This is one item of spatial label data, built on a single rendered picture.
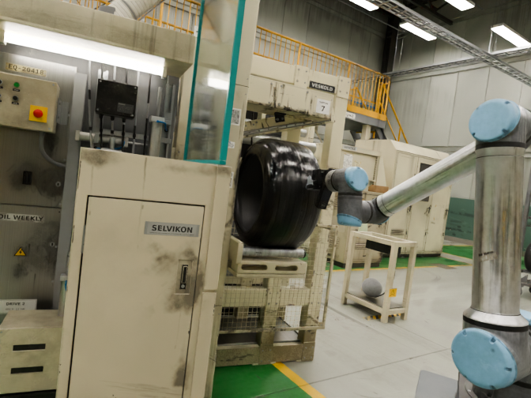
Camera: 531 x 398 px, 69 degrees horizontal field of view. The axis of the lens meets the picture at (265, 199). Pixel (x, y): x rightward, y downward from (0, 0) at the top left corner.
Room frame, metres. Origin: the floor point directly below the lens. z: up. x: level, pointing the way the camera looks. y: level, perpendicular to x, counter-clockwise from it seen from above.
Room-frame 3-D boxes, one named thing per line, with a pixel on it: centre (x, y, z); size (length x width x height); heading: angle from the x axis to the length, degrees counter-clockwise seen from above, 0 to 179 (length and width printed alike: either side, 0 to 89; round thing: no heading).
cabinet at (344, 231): (6.48, -1.56, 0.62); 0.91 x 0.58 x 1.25; 124
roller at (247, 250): (1.84, -0.06, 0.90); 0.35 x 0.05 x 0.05; 113
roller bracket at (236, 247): (1.90, 0.16, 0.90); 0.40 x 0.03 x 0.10; 23
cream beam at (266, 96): (2.29, 0.00, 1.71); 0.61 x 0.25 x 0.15; 113
